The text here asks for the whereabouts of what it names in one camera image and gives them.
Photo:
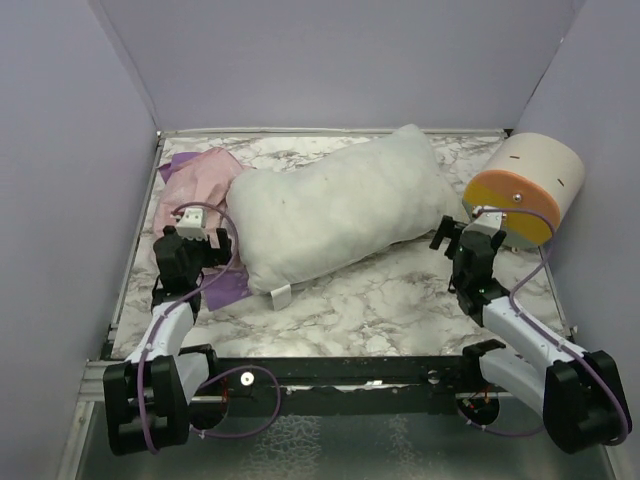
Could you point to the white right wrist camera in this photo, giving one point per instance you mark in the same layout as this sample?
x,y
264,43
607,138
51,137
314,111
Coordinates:
x,y
487,220

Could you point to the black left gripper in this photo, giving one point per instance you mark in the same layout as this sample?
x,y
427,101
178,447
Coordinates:
x,y
215,255

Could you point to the beige orange yellow cylinder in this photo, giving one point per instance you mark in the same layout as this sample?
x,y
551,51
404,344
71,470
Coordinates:
x,y
528,171

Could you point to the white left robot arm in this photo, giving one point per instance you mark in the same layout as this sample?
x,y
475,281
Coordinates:
x,y
147,396

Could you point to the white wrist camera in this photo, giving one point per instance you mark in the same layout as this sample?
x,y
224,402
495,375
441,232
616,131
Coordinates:
x,y
191,224
487,220

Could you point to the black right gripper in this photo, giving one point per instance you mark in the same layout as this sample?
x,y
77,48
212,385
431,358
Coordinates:
x,y
445,230

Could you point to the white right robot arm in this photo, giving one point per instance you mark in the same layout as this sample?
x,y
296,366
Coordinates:
x,y
577,393

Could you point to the white pillow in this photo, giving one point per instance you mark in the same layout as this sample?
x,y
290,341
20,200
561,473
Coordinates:
x,y
296,226

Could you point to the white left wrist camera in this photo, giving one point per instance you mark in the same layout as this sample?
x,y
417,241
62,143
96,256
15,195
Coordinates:
x,y
191,224

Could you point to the pink snowflake pillowcase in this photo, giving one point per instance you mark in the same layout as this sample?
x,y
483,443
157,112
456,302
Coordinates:
x,y
202,177

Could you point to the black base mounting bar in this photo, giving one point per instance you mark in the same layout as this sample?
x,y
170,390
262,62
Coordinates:
x,y
337,386

